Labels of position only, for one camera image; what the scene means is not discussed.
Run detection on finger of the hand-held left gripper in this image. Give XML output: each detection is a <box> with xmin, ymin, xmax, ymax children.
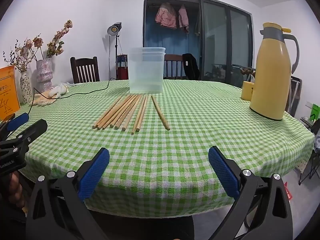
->
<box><xmin>0</xmin><ymin>119</ymin><xmax>48</xmax><ymax>156</ymax></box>
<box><xmin>0</xmin><ymin>112</ymin><xmax>31</xmax><ymax>140</ymax></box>

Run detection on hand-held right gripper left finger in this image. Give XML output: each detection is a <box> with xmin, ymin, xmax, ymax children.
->
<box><xmin>25</xmin><ymin>147</ymin><xmax>110</xmax><ymax>240</ymax></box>

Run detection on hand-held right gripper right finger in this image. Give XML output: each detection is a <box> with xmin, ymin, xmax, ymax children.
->
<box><xmin>208</xmin><ymin>146</ymin><xmax>293</xmax><ymax>240</ymax></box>

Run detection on row of wooden chopsticks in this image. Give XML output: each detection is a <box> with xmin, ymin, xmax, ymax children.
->
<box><xmin>92</xmin><ymin>94</ymin><xmax>171</xmax><ymax>135</ymax></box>

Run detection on clear plastic container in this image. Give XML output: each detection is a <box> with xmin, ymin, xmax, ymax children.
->
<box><xmin>128</xmin><ymin>47</ymin><xmax>166</xmax><ymax>94</ymax></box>

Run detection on person's left hand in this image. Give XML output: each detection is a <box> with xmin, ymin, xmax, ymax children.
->
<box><xmin>8</xmin><ymin>172</ymin><xmax>27</xmax><ymax>208</ymax></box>

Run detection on orange book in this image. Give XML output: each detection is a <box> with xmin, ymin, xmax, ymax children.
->
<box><xmin>0</xmin><ymin>65</ymin><xmax>21</xmax><ymax>121</ymax></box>

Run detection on small floral vase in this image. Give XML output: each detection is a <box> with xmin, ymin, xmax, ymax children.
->
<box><xmin>20</xmin><ymin>71</ymin><xmax>33</xmax><ymax>106</ymax></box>

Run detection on beige work gloves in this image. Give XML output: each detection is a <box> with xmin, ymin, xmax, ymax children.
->
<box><xmin>33</xmin><ymin>82</ymin><xmax>70</xmax><ymax>107</ymax></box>

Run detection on green checkered tablecloth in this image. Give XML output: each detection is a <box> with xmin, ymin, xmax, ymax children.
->
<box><xmin>14</xmin><ymin>79</ymin><xmax>316</xmax><ymax>218</ymax></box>

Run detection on pink white ribbed vase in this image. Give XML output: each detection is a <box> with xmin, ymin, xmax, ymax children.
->
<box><xmin>36</xmin><ymin>58</ymin><xmax>53</xmax><ymax>91</ymax></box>

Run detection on dried rose bunch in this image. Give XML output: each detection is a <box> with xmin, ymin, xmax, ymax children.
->
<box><xmin>2</xmin><ymin>33</ymin><xmax>44</xmax><ymax>73</ymax></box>

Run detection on dark wooden slatted chair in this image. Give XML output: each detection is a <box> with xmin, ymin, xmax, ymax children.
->
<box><xmin>163</xmin><ymin>54</ymin><xmax>186</xmax><ymax>80</ymax></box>
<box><xmin>70</xmin><ymin>56</ymin><xmax>100</xmax><ymax>84</ymax></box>

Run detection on yellow cup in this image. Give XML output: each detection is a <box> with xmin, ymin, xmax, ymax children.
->
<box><xmin>241</xmin><ymin>81</ymin><xmax>255</xmax><ymax>102</ymax></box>

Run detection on tall dried flower bunch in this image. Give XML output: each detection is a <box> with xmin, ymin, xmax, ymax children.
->
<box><xmin>46</xmin><ymin>19</ymin><xmax>73</xmax><ymax>59</ymax></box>

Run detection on hanging dried food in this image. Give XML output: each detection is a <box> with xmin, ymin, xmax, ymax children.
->
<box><xmin>240</xmin><ymin>67</ymin><xmax>257</xmax><ymax>78</ymax></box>

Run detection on yellow thermos jug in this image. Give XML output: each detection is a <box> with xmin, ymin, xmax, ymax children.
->
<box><xmin>249</xmin><ymin>22</ymin><xmax>300</xmax><ymax>121</ymax></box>

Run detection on folding chair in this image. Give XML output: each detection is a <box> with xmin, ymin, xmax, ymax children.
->
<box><xmin>285</xmin><ymin>76</ymin><xmax>303</xmax><ymax>118</ymax></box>

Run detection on black jacket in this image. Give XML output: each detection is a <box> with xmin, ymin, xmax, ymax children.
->
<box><xmin>182</xmin><ymin>53</ymin><xmax>201</xmax><ymax>81</ymax></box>

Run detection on green box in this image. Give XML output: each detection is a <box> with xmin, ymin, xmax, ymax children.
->
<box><xmin>301</xmin><ymin>101</ymin><xmax>320</xmax><ymax>128</ymax></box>

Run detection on black framed glass door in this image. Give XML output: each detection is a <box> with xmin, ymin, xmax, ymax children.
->
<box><xmin>143</xmin><ymin>0</ymin><xmax>253</xmax><ymax>88</ymax></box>

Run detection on studio lamp on stand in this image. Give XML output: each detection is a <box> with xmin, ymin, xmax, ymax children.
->
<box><xmin>107</xmin><ymin>22</ymin><xmax>123</xmax><ymax>81</ymax></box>

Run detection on blue curtain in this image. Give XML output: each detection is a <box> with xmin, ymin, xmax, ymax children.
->
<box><xmin>145</xmin><ymin>22</ymin><xmax>201</xmax><ymax>58</ymax></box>

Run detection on small pink hanging jacket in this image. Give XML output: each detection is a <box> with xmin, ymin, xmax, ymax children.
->
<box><xmin>178</xmin><ymin>4</ymin><xmax>190</xmax><ymax>34</ymax></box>

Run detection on large pink hanging jacket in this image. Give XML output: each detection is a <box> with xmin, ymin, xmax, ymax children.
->
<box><xmin>155</xmin><ymin>2</ymin><xmax>178</xmax><ymax>29</ymax></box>

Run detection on black cable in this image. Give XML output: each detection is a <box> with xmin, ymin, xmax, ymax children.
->
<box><xmin>27</xmin><ymin>79</ymin><xmax>111</xmax><ymax>116</ymax></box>

